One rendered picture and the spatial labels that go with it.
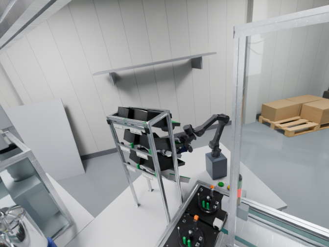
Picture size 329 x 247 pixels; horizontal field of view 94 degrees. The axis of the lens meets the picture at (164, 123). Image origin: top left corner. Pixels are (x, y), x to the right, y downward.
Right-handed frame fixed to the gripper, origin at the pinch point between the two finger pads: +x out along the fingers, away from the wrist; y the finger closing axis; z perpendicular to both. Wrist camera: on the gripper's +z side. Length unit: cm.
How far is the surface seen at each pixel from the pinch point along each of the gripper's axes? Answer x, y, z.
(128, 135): 22.1, -10.8, 28.9
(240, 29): -7, 55, 66
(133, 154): 26.3, -12.9, 14.0
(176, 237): 40, 27, -24
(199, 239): 31, 38, -24
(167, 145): 9.5, 9.0, 16.8
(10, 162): 80, -33, 51
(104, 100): -21, -251, 8
